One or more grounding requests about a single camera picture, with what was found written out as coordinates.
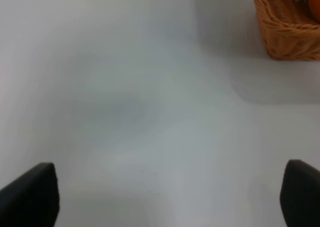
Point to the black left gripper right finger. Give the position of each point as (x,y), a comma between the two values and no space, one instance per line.
(300,194)

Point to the orange wicker basket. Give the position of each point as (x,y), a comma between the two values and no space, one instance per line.
(288,30)

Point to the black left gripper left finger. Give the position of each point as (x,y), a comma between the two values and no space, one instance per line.
(31,200)

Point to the orange with stem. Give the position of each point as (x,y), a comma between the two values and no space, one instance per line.
(314,7)

